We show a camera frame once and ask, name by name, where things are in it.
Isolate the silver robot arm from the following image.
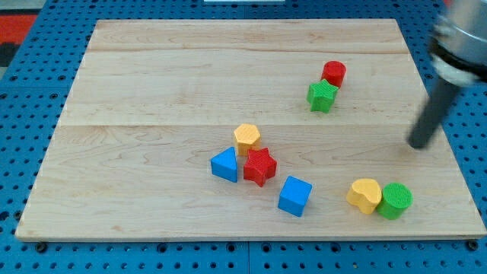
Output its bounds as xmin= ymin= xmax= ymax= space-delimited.
xmin=429 ymin=0 xmax=486 ymax=87

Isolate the red star block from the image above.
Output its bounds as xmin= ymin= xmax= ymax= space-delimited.
xmin=243 ymin=148 xmax=277 ymax=187

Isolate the green star block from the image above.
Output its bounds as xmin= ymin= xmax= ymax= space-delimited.
xmin=307 ymin=79 xmax=339 ymax=113

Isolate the yellow hexagon block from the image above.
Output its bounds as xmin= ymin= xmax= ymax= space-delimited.
xmin=234 ymin=123 xmax=261 ymax=156

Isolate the light wooden board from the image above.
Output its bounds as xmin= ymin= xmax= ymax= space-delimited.
xmin=16 ymin=19 xmax=486 ymax=242

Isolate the blue triangle block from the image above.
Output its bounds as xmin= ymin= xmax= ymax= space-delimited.
xmin=210 ymin=147 xmax=237 ymax=183

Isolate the blue cube block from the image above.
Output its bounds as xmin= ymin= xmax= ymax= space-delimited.
xmin=278 ymin=176 xmax=313 ymax=217

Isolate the red cylinder block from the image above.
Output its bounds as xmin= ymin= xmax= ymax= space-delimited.
xmin=320 ymin=60 xmax=346 ymax=88

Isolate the yellow heart block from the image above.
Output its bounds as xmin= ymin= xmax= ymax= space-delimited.
xmin=345 ymin=178 xmax=382 ymax=215

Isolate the green cylinder block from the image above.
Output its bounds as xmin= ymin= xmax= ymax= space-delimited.
xmin=376 ymin=182 xmax=413 ymax=220

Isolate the black pusher rod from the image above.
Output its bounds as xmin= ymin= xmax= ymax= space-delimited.
xmin=407 ymin=78 xmax=461 ymax=149

